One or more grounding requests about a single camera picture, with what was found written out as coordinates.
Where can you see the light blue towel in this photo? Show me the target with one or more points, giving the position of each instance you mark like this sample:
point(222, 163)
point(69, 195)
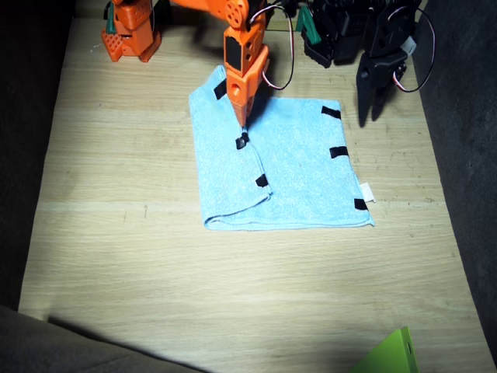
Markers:
point(299, 182)

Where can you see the green clamp at orange arm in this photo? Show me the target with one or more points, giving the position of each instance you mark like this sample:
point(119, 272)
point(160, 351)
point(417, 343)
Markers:
point(110, 19)

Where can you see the green clamp at black arm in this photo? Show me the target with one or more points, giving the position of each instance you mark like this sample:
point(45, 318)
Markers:
point(308, 23)

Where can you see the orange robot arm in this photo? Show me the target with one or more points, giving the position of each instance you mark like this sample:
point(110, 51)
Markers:
point(134, 35)

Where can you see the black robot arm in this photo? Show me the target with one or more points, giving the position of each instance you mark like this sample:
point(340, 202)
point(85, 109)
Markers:
point(341, 31)

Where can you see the grey foam side panel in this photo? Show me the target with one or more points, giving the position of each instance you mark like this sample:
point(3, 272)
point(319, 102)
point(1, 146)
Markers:
point(466, 155)

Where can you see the lime green plastic wedge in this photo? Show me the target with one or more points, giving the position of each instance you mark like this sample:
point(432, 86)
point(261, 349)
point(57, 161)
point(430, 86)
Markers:
point(392, 355)

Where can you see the dark foam end panel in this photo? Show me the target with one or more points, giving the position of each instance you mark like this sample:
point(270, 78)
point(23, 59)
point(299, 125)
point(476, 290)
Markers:
point(77, 349)

